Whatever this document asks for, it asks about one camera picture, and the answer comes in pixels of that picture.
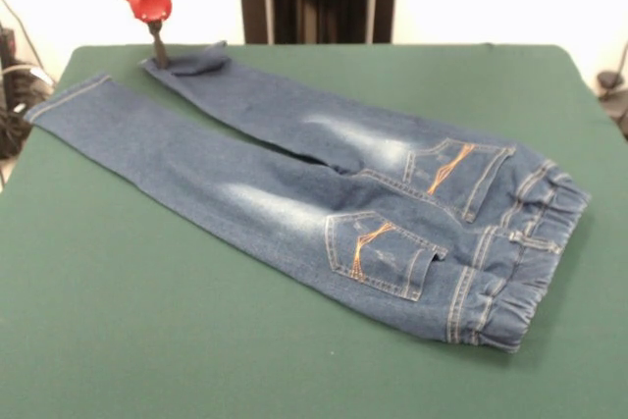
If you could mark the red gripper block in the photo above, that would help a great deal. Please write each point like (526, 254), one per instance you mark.
(149, 3)

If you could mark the blue denim jeans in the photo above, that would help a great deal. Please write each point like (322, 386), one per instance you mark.
(343, 203)

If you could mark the dark green tablecloth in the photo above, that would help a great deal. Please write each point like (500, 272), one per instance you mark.
(147, 291)

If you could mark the black floor equipment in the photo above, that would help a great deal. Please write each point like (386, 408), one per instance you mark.
(620, 115)

